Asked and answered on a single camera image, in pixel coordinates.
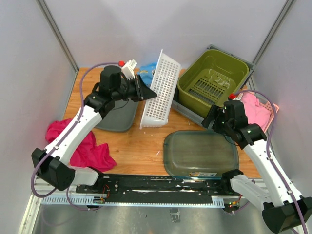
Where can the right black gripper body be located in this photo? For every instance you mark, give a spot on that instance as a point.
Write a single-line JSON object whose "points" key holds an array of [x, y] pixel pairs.
{"points": [[223, 124]]}

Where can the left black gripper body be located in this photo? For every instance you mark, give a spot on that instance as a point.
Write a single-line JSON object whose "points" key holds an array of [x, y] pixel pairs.
{"points": [[126, 90]]}

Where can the white perforated plastic basket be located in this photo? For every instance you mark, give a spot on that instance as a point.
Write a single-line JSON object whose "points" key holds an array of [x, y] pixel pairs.
{"points": [[156, 110]]}

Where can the dark grey plastic tray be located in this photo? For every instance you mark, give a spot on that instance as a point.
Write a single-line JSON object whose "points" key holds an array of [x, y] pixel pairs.
{"points": [[121, 118]]}

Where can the olive green plastic basin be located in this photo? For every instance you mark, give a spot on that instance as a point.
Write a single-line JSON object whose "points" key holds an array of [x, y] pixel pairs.
{"points": [[212, 80]]}

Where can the translucent blue plastic tub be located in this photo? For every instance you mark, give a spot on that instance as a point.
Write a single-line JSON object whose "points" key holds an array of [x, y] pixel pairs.
{"points": [[202, 154]]}

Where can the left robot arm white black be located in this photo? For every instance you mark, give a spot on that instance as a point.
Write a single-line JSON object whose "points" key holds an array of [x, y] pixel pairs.
{"points": [[51, 164]]}

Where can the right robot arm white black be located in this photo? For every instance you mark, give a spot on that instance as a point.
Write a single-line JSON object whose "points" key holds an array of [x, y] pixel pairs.
{"points": [[282, 205]]}

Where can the grey plastic bin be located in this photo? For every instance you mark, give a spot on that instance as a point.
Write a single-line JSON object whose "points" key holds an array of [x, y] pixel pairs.
{"points": [[185, 109]]}

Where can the blue patterned cloth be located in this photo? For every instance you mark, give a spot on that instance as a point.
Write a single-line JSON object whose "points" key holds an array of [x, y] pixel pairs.
{"points": [[147, 73]]}

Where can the pink folded cloth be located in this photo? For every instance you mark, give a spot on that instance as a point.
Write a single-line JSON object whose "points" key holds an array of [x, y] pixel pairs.
{"points": [[254, 111]]}

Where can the pink plastic basket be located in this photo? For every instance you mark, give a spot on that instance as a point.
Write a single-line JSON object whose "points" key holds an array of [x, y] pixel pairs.
{"points": [[268, 106]]}

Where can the magenta cloth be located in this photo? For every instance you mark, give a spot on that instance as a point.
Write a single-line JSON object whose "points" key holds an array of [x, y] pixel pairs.
{"points": [[88, 153]]}

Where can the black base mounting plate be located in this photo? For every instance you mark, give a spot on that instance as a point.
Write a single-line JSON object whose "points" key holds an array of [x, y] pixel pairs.
{"points": [[156, 190]]}

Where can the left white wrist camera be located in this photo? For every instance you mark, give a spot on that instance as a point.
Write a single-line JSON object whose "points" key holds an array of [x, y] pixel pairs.
{"points": [[127, 68]]}

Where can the aluminium frame rail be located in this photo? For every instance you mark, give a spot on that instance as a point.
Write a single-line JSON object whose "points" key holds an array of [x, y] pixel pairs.
{"points": [[69, 196]]}

